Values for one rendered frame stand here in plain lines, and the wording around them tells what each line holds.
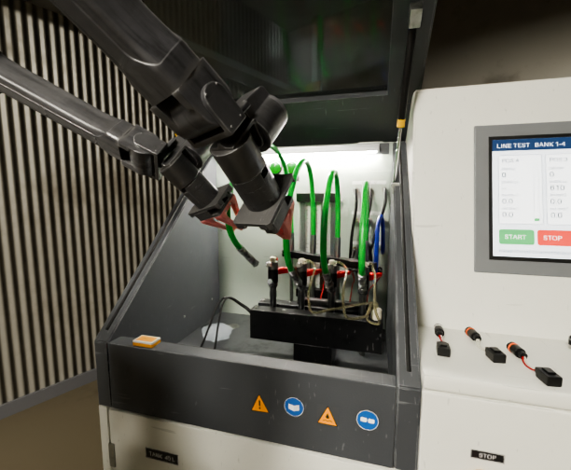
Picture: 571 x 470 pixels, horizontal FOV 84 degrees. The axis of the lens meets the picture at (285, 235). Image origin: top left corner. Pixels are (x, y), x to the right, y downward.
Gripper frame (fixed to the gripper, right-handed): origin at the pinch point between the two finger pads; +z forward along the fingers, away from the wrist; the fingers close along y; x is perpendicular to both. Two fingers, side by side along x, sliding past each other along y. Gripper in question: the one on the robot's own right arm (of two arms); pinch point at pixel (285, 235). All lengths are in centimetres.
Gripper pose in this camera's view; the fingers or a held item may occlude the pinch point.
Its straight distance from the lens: 54.3
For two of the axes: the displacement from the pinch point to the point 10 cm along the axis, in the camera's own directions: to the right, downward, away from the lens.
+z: 3.6, 6.1, 7.0
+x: -8.7, -0.6, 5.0
